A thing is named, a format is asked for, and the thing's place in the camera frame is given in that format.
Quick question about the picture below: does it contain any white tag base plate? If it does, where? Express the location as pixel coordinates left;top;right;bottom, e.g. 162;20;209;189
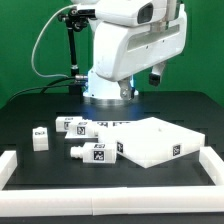
66;121;128;139

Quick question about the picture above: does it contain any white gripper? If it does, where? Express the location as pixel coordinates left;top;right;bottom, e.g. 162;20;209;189
93;6;187;100

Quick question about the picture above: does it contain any grey cable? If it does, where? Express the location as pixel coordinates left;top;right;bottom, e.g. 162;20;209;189
30;3;78;80

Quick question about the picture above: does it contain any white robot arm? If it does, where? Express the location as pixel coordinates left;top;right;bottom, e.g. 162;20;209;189
71;0;187;105

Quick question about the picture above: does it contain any black cable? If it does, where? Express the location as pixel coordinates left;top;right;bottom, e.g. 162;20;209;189
7;77;88;103

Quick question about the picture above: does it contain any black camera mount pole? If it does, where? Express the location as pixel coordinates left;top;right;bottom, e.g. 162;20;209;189
57;7;95;94

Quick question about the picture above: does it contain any white square tabletop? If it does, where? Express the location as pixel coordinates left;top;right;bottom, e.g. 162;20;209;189
98;117;205;168

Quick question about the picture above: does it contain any white U-shaped fence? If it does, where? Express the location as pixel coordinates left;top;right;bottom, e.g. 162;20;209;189
0;147;224;217

